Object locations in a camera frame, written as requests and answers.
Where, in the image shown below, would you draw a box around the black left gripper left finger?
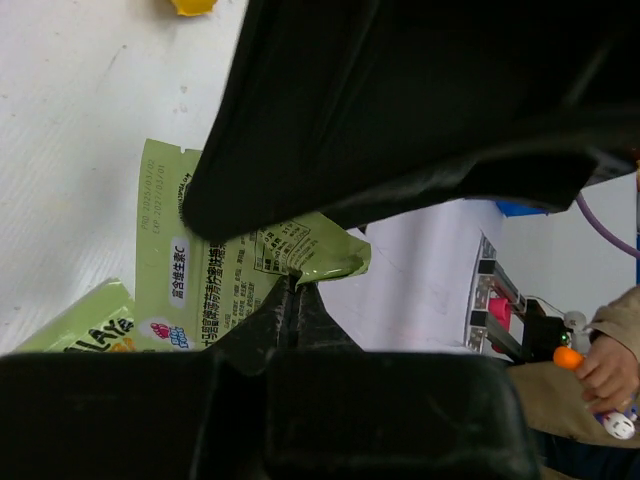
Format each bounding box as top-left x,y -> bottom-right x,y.
1,278 -> 540,479

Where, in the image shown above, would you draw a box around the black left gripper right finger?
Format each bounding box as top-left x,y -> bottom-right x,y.
183,1 -> 639,239

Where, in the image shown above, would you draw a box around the green snack packet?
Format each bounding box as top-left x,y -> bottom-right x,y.
134,139 -> 371,351
14,279 -> 136,353

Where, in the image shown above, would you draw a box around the yellow snack bar wrapper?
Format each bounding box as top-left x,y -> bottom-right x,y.
170,0 -> 217,17

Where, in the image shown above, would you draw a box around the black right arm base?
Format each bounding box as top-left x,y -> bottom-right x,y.
522,299 -> 573,363

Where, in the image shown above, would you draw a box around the person's hand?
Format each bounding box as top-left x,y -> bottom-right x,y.
575,334 -> 639,413

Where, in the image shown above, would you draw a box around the orange and white toy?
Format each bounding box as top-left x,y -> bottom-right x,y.
552,345 -> 639,441

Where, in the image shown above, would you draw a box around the aluminium front rail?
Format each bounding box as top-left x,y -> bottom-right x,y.
464,234 -> 527,363

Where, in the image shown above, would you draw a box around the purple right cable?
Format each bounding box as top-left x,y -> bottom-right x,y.
574,193 -> 640,260

